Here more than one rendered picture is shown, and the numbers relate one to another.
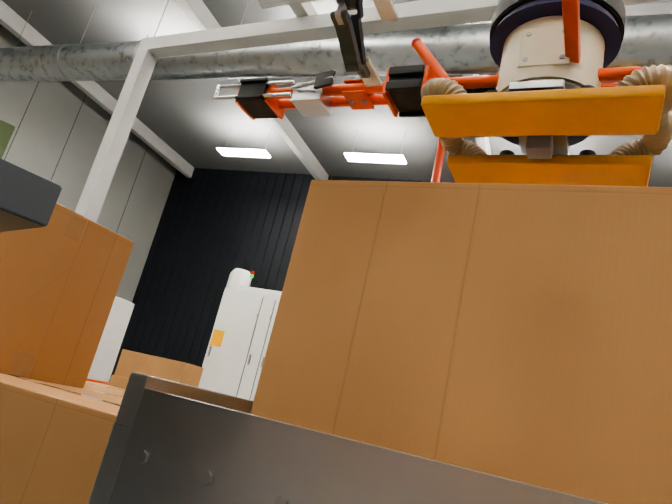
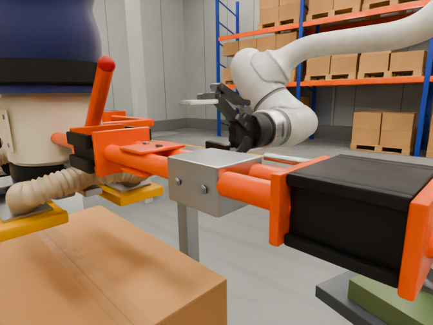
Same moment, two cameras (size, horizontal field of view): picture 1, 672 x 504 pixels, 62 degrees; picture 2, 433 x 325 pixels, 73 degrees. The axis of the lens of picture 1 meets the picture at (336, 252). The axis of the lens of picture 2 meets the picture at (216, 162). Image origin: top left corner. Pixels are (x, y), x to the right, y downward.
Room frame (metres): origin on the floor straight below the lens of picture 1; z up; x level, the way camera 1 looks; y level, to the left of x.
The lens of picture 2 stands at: (1.31, 0.21, 1.31)
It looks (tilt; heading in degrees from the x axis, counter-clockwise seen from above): 13 degrees down; 198
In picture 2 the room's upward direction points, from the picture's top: 1 degrees counter-clockwise
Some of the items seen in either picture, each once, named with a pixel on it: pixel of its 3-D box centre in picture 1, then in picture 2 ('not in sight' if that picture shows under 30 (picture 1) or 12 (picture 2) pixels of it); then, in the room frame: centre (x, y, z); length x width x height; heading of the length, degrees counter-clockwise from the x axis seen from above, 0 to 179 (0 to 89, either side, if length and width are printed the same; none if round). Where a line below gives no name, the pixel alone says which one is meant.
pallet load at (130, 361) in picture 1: (164, 392); not in sight; (8.56, 1.96, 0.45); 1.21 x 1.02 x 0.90; 67
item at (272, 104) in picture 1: (262, 101); (356, 210); (1.11, 0.24, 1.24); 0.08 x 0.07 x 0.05; 63
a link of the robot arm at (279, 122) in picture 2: not in sight; (267, 128); (0.62, 0.11, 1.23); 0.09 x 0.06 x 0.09; 62
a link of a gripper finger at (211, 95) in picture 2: not in sight; (209, 91); (0.78, 0.03, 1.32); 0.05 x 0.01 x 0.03; 152
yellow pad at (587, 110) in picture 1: (536, 105); (104, 173); (0.75, -0.25, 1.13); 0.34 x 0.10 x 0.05; 63
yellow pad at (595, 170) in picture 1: (544, 165); (8, 193); (0.92, -0.34, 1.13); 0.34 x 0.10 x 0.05; 63
